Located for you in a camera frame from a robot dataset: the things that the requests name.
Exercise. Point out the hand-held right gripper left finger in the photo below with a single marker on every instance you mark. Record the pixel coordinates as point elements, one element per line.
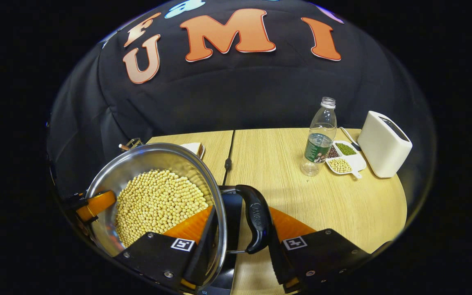
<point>203,250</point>

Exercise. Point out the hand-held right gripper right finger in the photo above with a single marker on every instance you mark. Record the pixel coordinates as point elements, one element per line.
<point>279,262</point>

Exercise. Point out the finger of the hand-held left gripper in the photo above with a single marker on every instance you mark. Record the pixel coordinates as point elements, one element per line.
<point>96,205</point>

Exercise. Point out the black induction cooktop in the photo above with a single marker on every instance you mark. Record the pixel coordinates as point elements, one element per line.
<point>232,217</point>

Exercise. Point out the pile of soybeans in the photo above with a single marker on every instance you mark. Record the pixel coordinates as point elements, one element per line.
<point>158,200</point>

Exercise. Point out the sandwich with lettuce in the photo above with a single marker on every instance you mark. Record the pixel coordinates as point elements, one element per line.
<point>193,148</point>

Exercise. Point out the small soybeans portion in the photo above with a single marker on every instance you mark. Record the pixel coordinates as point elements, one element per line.
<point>340,165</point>

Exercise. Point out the clear plastic water bottle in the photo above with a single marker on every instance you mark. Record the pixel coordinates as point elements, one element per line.
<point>318,151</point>

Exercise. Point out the dark red beans portion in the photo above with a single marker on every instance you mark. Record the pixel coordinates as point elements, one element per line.
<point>332,152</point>

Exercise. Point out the white divided dish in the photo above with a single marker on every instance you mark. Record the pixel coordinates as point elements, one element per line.
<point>359,164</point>

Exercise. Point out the green mung beans portion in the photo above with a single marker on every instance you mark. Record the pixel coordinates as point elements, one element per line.
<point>346,148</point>

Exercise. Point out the white toaster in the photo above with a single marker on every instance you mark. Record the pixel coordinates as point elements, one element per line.
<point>379,151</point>

